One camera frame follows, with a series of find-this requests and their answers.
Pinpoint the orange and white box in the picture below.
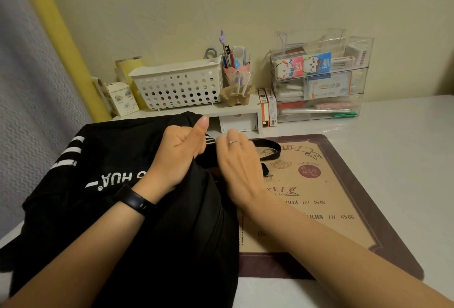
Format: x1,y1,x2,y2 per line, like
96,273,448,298
258,89,270,128

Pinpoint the person's left forearm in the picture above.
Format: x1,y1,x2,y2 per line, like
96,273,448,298
0,187,158,308

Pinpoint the person's left hand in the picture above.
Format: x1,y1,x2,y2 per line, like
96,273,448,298
140,116,210,203

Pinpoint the grey textured curtain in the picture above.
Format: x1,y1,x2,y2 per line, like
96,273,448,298
0,0,93,239

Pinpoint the small long white box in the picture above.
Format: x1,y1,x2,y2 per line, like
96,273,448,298
331,56,356,70

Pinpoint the person's right forearm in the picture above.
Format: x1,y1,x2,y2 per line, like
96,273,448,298
237,192,454,308

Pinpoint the clear acrylic stacked organizer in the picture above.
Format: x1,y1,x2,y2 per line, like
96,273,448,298
269,29,374,123

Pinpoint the small white printed box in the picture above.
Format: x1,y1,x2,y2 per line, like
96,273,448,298
106,82,140,118

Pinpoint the clear cup of cotton swabs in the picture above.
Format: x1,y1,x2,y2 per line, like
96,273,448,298
232,70,253,95

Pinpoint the black bag with white print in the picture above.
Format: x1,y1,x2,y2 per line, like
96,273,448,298
0,111,283,308

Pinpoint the pink patterned pouch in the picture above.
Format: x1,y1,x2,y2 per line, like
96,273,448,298
312,102,361,110

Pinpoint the yellow curtain strip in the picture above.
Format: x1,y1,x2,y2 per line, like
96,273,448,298
13,0,113,123

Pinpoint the purple topped pen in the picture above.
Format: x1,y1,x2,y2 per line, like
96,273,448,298
219,30,231,68

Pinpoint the person's right hand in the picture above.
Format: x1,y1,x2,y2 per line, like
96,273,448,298
216,129,272,213

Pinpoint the tall white carton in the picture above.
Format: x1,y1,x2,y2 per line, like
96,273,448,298
91,76,115,117

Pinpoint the white desk shelf riser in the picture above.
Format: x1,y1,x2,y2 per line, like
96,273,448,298
112,93,263,135

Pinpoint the pink pen holder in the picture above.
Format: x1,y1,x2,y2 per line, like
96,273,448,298
223,63,251,87

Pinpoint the black wristband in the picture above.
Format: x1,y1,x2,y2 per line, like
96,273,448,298
113,184,157,218

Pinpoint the colourful cartoon packet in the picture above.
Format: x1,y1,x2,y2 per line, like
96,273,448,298
275,52,332,81

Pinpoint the white perforated plastic basket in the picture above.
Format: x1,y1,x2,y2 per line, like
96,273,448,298
128,56,224,111

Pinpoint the brown printed desk mat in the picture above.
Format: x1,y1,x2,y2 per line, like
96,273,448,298
236,134,425,281

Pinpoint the brown cardboard cup holder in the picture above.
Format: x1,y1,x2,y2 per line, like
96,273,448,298
219,84,256,108

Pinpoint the slim white box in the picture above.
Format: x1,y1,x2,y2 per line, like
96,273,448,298
265,87,278,127

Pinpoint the white and blue box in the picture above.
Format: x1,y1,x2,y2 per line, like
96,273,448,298
304,72,353,100

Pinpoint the white box with barcode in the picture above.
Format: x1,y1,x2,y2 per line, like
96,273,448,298
344,43,368,67

